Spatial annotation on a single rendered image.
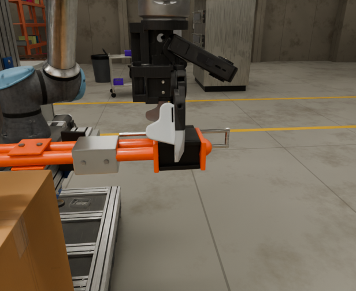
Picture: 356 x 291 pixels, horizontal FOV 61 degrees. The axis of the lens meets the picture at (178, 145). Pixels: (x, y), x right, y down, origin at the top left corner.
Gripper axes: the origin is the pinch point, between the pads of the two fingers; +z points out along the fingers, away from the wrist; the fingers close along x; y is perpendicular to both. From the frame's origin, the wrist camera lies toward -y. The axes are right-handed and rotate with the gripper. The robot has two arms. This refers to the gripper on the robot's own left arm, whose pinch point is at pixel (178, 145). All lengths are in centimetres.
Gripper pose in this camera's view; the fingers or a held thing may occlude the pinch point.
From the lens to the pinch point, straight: 52.0
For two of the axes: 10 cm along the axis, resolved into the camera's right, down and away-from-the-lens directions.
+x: 1.0, 3.7, -9.2
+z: 0.0, 9.3, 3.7
